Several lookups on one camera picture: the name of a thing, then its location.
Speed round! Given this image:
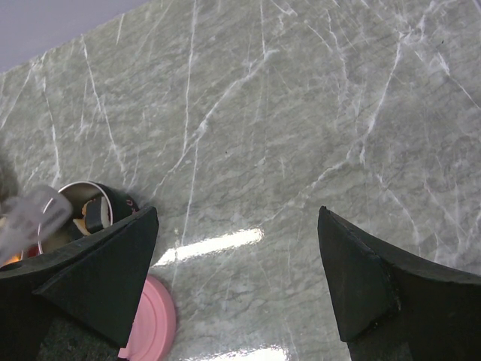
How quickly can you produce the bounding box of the fried chicken piece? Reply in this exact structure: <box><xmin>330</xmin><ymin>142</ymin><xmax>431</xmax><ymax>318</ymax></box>
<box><xmin>73</xmin><ymin>218</ymin><xmax>91</xmax><ymax>236</ymax></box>

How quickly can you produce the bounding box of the white steel lunch tin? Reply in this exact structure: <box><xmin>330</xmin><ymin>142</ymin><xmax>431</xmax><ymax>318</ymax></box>
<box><xmin>1</xmin><ymin>242</ymin><xmax>41</xmax><ymax>267</ymax></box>

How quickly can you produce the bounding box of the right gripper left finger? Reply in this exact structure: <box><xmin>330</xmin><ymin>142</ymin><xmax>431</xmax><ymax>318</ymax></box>
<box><xmin>1</xmin><ymin>207</ymin><xmax>158</xmax><ymax>360</ymax></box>

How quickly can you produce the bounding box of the dark steel lunch tin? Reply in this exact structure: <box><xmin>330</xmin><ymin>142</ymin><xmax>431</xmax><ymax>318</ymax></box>
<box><xmin>59</xmin><ymin>181</ymin><xmax>139</xmax><ymax>241</ymax></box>

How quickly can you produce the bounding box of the pink round lid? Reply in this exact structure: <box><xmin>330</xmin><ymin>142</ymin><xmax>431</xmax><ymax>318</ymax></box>
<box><xmin>118</xmin><ymin>275</ymin><xmax>177</xmax><ymax>361</ymax></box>

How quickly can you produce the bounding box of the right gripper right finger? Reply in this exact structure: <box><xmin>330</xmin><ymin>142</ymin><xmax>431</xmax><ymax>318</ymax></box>
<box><xmin>318</xmin><ymin>207</ymin><xmax>480</xmax><ymax>360</ymax></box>

